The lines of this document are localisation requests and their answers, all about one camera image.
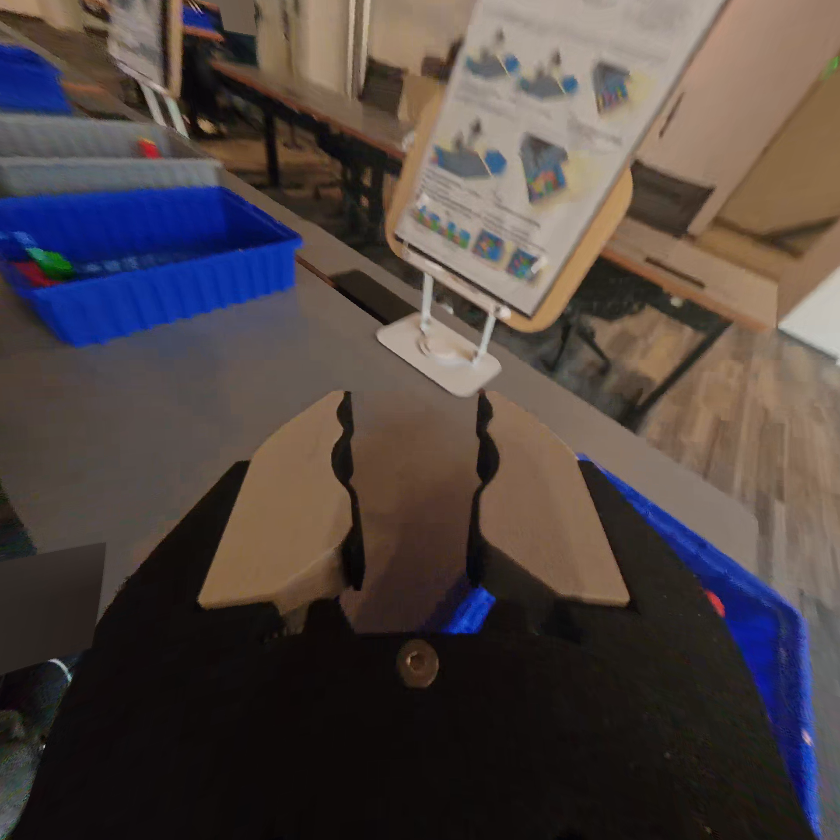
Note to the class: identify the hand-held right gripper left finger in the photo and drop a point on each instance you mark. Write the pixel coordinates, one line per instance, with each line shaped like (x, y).
(282, 518)

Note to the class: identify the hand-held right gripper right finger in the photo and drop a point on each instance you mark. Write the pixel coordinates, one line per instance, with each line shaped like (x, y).
(551, 518)

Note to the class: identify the blue plastic bin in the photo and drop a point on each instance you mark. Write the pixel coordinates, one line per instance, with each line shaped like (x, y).
(29, 82)
(761, 630)
(170, 295)

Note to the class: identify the green mega block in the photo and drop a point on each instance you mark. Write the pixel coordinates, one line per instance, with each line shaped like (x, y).
(51, 264)

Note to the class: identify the red mega block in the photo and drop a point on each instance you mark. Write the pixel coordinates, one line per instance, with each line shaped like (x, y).
(149, 148)
(29, 275)

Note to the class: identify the blue mega block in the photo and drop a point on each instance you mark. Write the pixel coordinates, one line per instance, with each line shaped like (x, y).
(16, 246)

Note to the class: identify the white metal stand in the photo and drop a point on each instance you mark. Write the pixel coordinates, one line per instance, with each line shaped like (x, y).
(446, 354)

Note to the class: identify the instruction sheet on stand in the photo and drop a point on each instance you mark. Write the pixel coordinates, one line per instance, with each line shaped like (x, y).
(594, 243)

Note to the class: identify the printed instruction sheet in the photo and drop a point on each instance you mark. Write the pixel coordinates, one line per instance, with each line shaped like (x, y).
(544, 131)

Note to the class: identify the wooden edged desk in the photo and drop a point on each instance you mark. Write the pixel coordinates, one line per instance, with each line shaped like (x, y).
(341, 108)

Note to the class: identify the grey plastic bin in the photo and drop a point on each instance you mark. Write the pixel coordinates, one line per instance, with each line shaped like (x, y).
(79, 134)

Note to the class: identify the black office chair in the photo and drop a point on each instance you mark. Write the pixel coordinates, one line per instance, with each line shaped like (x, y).
(382, 85)

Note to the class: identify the instruction board on stand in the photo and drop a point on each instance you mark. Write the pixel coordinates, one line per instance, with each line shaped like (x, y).
(138, 33)

